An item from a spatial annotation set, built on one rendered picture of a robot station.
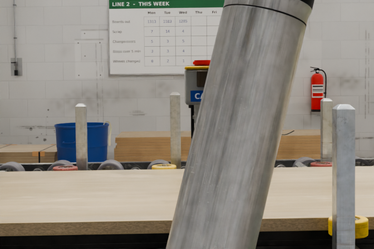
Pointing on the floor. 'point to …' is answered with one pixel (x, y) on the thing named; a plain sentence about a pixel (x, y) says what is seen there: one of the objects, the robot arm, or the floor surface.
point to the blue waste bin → (70, 146)
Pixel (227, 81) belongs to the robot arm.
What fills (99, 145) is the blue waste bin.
